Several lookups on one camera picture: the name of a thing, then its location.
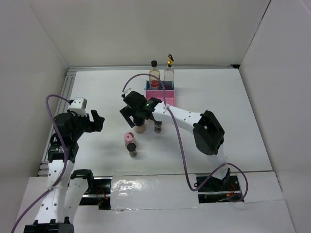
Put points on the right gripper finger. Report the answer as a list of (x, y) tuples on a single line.
[(149, 116), (127, 113)]

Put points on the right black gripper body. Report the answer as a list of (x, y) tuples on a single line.
[(135, 113)]

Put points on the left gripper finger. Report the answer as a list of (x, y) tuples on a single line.
[(97, 124), (95, 115)]

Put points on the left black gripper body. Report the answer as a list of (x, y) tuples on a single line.
[(82, 124)]

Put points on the large black lid spice jar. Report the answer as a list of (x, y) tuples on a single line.
[(139, 127)]

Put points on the pink lid spice jar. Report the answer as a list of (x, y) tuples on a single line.
[(129, 138)]

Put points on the black cap sauce bottle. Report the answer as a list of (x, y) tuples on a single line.
[(154, 77)]

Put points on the gold spout glass bottle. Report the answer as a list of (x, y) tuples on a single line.
[(169, 73)]

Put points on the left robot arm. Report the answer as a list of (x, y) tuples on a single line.
[(65, 185)]

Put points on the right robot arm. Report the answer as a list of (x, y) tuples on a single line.
[(206, 129)]

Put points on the small dark spice jar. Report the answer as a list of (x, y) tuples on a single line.
[(157, 126)]

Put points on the pink plastic bin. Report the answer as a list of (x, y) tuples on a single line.
[(160, 94)]

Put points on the front black lid spice jar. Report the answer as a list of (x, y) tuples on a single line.
[(132, 149)]

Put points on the blue plastic bin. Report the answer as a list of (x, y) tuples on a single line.
[(160, 87)]

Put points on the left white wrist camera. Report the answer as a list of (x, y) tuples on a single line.
[(78, 106)]

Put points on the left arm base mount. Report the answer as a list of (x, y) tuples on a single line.
[(99, 194)]

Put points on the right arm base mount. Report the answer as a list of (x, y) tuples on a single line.
[(213, 192)]

